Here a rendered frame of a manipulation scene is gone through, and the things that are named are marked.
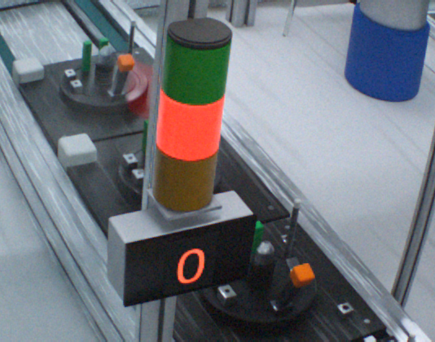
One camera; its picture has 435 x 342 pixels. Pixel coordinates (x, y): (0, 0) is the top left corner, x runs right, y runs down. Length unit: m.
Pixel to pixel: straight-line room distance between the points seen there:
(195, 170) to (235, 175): 0.58
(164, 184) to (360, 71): 1.07
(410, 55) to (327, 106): 0.19
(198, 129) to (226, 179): 0.60
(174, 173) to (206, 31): 0.12
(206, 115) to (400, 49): 1.06
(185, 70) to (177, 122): 0.05
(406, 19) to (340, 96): 0.21
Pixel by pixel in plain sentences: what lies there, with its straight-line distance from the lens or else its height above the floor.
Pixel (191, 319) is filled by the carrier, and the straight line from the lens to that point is 1.16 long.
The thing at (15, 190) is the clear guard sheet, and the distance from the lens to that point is 0.82.
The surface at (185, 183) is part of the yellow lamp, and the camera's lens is 0.82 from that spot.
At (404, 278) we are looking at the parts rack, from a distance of 1.27.
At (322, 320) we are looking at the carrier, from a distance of 1.18.
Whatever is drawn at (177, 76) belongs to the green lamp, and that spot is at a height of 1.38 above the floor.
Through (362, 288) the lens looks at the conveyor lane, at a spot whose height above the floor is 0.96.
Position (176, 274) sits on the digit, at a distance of 0.87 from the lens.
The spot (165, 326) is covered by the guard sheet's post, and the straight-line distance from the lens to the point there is 0.98.
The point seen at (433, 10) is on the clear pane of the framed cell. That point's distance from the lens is 2.18.
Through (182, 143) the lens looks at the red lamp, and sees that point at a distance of 0.80.
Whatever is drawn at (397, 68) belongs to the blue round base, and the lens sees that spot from 1.83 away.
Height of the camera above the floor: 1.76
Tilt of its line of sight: 35 degrees down
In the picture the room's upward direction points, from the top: 7 degrees clockwise
